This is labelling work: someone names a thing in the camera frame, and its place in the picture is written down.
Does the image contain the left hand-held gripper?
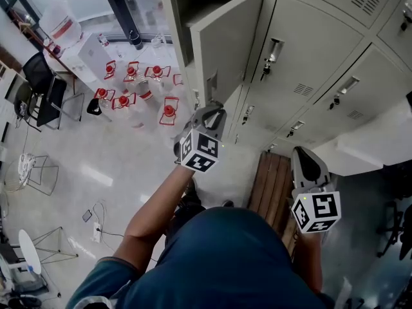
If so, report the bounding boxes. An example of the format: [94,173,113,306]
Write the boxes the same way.
[173,104,228,174]

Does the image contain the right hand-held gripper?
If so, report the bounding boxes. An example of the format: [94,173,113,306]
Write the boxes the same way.
[290,145,342,235]

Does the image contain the grey metal locker door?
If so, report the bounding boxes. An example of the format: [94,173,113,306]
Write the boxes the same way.
[189,0,266,108]

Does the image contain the beige metal locker cabinet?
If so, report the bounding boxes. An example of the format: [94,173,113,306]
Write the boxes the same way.
[156,0,412,155]

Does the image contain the person's right forearm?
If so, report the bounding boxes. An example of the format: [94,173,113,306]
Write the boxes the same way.
[292,231,324,295]

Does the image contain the person's left forearm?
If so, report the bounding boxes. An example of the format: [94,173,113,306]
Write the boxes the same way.
[113,164,194,272]

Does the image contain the wooden slatted bench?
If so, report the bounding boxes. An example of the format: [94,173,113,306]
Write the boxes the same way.
[247,151,301,254]

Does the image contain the person's left black shoe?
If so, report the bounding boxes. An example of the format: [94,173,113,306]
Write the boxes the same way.
[184,176,198,200]

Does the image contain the white chest freezer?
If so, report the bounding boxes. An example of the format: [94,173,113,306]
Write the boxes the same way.
[311,97,412,178]

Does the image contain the group of clear water jugs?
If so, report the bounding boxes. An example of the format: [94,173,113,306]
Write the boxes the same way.
[93,59,185,130]

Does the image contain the person's black trouser leg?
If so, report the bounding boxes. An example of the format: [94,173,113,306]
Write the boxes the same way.
[163,194,207,238]

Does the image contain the black swivel chair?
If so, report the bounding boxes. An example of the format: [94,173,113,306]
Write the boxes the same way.
[375,200,412,261]

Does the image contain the black drinking bottle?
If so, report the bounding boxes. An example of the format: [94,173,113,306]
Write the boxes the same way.
[128,30,144,52]

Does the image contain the small black floor object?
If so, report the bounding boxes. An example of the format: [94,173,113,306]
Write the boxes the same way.
[86,98,104,117]

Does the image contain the person's blue shirt torso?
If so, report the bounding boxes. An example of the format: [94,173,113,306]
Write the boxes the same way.
[65,206,336,309]

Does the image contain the white cardboard box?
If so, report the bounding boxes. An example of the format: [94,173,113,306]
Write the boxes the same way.
[77,32,112,84]

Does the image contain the large clear barrel red label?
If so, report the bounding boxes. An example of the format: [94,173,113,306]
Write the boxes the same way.
[41,1,83,50]

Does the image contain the black office chair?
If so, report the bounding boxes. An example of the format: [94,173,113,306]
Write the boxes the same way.
[22,51,86,132]

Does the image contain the dark round stool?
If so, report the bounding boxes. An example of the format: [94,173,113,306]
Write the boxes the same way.
[14,82,35,129]

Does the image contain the white shelf unit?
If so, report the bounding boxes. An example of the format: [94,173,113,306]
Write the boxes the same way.
[0,59,25,161]

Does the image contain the white round table metal legs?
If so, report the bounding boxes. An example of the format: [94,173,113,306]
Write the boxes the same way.
[17,226,79,276]

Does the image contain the black window frame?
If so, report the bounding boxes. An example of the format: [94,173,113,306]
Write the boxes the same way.
[0,0,175,45]

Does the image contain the wire stool with patterned cushion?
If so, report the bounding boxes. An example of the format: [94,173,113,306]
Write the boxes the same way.
[4,153,60,197]

